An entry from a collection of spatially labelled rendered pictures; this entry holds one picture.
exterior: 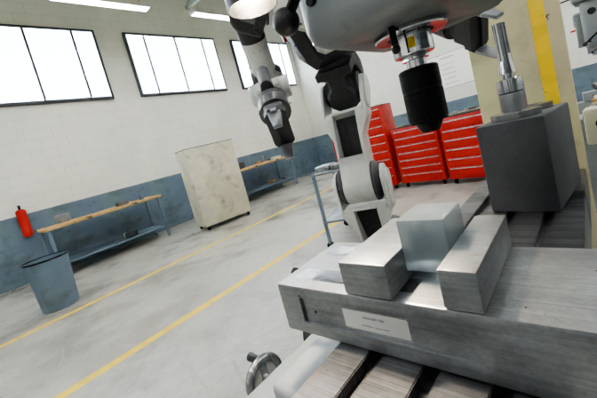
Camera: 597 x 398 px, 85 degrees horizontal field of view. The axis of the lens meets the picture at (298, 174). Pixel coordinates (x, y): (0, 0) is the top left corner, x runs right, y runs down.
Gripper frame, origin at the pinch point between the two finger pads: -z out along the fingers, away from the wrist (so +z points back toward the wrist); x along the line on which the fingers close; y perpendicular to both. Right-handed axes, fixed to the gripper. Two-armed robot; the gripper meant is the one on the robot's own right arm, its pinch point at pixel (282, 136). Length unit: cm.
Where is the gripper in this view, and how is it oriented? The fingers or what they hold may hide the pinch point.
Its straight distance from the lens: 80.4
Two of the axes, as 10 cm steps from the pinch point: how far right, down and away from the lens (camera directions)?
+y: 9.5, -3.2, -0.3
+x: -2.5, -6.8, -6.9
